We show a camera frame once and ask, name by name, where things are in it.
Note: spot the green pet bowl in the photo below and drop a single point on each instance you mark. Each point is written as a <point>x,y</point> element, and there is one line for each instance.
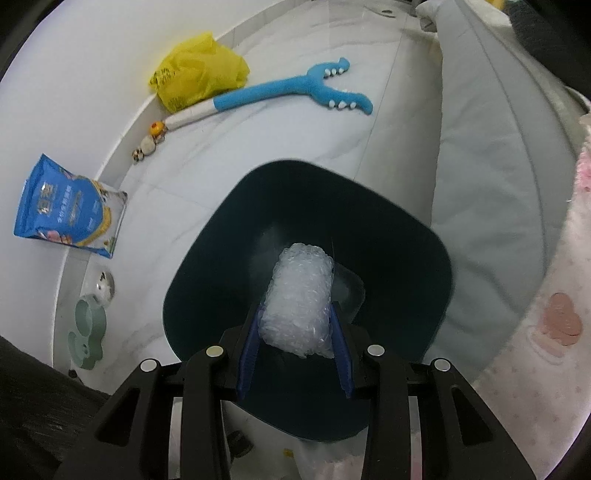
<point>87,332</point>

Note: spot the yellow plastic bag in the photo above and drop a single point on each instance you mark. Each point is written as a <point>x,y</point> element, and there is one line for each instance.
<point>194,74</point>

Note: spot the clear bubble wrap wad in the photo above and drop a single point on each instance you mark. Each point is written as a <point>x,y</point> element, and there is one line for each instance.
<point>295,300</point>

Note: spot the blue dinosaur plush stick toy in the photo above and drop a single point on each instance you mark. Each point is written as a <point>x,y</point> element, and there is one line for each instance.
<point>258,97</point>

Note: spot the yellow duck charm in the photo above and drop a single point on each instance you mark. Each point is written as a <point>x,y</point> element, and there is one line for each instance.
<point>159,129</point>

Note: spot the blue printed pouch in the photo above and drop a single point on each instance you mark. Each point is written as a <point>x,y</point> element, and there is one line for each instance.
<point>60,207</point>

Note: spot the dark teal trash bin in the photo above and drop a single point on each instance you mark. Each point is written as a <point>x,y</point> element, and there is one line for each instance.
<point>258,221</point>

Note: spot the pink printed blanket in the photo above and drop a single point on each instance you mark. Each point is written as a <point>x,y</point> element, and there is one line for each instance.
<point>545,369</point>

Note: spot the clear plastic ball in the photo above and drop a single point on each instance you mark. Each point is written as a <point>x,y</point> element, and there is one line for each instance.
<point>99,286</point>

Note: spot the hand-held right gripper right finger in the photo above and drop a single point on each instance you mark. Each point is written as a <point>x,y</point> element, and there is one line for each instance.
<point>342,355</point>

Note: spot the brown small charm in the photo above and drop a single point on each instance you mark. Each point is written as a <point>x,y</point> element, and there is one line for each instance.
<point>137,155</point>

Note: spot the dark grey fluffy blanket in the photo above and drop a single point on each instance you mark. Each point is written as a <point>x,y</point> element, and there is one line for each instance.
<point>545,37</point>

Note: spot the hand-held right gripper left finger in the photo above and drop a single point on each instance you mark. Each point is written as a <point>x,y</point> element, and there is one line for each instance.
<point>249,355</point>

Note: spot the dark cloth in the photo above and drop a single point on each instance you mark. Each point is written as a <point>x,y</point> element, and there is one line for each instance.
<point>37,415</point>

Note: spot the white plush charm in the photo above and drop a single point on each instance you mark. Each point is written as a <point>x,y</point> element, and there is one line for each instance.
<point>148,144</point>

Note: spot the clear plastic sheet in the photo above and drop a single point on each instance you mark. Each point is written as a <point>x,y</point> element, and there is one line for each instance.
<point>349,290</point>

